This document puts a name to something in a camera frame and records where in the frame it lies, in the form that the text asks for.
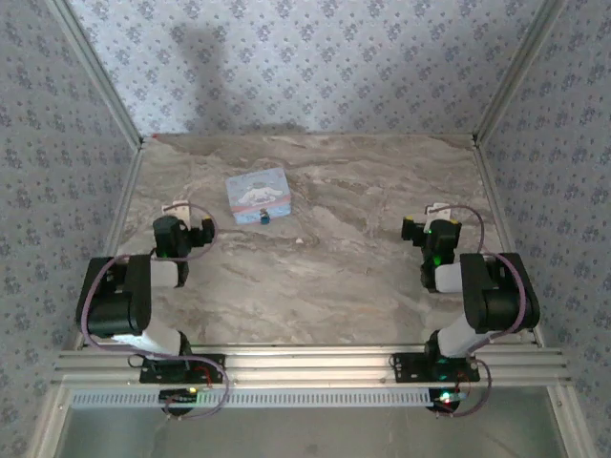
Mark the small blue padlock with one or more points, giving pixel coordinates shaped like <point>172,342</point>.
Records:
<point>263,217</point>

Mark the blue cartoon tin box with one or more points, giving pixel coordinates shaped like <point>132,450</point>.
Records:
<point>260,191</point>

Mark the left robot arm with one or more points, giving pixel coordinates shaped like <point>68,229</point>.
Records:
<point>117,305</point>

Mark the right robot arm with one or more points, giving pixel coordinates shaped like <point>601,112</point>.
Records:
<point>501,300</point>

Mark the black controller board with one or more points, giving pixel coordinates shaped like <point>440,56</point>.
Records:
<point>179,396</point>
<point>446,398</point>

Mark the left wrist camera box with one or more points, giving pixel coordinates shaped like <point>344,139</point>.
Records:
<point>177,211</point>

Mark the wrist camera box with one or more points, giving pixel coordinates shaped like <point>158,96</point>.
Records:
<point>177,211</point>
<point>439,211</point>

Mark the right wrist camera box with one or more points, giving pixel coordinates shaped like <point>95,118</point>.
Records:
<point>439,211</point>

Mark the aluminium side rail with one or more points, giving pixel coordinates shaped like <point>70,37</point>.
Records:
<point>501,210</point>
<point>121,210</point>

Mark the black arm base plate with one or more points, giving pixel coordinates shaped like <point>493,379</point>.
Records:
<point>210,369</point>
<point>406,369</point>

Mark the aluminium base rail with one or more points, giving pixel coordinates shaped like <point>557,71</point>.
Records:
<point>310,365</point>

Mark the aluminium corner post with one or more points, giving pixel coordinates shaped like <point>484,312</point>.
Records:
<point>520,71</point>
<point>95,71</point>

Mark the aluminium frame leg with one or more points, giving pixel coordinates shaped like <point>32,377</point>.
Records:
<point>570,420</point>
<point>50,424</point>

